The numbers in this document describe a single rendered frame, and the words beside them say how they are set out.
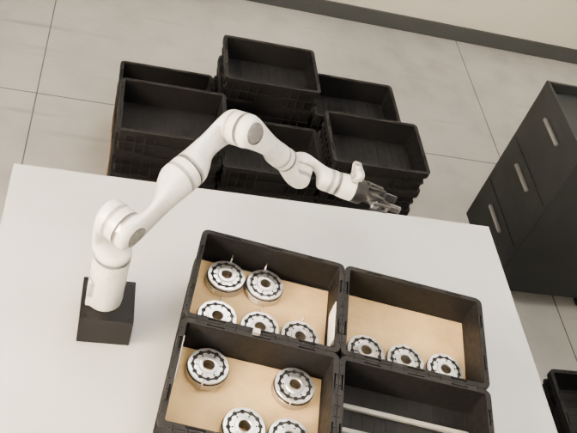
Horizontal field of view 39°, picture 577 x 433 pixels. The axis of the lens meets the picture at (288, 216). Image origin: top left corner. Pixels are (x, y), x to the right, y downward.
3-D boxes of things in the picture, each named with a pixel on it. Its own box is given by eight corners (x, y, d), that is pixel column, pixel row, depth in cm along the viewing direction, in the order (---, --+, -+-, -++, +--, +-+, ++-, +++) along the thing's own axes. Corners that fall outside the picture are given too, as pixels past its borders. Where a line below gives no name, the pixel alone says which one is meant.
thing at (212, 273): (247, 269, 222) (248, 267, 221) (239, 295, 215) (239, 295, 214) (213, 257, 221) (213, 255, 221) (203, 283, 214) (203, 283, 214)
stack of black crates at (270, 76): (203, 159, 353) (225, 77, 322) (203, 115, 374) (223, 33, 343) (292, 172, 363) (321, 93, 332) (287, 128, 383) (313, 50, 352)
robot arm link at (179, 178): (203, 171, 196) (173, 149, 199) (123, 240, 182) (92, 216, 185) (201, 193, 204) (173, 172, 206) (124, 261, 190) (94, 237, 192)
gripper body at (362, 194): (343, 191, 246) (369, 200, 249) (346, 205, 239) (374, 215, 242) (354, 171, 243) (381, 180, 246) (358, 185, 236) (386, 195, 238)
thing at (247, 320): (279, 317, 213) (280, 315, 213) (276, 348, 206) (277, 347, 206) (242, 308, 212) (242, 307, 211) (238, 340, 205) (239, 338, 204)
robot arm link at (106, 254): (91, 207, 185) (83, 255, 197) (121, 231, 183) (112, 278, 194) (119, 189, 191) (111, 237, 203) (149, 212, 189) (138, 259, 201)
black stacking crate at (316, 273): (331, 291, 231) (343, 265, 223) (324, 379, 209) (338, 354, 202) (195, 257, 226) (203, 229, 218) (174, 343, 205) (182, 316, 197)
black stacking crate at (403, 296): (326, 379, 209) (340, 354, 202) (332, 291, 231) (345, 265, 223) (470, 413, 214) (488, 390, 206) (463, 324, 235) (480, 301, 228)
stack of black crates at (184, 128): (103, 215, 316) (116, 129, 285) (108, 162, 336) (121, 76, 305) (204, 228, 326) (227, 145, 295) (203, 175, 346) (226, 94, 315)
